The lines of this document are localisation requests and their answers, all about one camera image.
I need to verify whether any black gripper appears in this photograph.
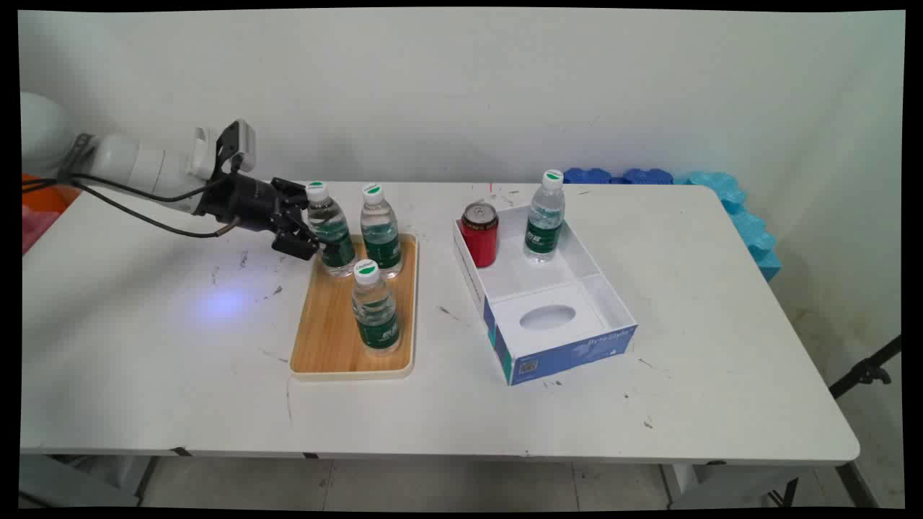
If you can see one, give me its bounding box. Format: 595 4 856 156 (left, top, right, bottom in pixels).
193 174 322 261

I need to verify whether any green label water bottle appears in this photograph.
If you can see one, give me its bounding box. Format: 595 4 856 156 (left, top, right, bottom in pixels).
360 182 404 280
351 259 402 357
306 181 357 278
524 169 566 264

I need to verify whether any wooden tray with cream rim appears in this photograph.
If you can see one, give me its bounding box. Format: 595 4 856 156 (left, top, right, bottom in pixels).
288 231 420 381

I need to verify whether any red soda can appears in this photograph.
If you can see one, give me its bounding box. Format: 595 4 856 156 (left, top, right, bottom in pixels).
460 201 500 270

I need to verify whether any orange object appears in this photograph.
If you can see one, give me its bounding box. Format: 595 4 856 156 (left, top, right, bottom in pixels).
21 173 82 215

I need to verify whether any pink object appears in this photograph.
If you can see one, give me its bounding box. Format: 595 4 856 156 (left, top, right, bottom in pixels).
21 205 63 255

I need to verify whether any open white and blue box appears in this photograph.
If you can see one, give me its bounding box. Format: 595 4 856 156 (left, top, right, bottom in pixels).
452 203 639 387

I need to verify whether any light blue foam mat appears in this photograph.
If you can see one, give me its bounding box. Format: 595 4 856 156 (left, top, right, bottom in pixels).
674 171 783 283

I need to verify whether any black tripod leg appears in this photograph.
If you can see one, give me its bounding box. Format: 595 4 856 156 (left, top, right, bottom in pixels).
829 334 903 400

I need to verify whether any wrist camera on white mount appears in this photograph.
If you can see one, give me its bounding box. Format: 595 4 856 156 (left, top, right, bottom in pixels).
190 120 257 181

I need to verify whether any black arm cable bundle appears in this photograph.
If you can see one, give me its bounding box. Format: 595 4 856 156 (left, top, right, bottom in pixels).
22 155 242 239

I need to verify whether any grey table leg frame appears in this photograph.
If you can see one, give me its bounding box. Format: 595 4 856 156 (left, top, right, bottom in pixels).
659 463 879 510
19 454 158 510

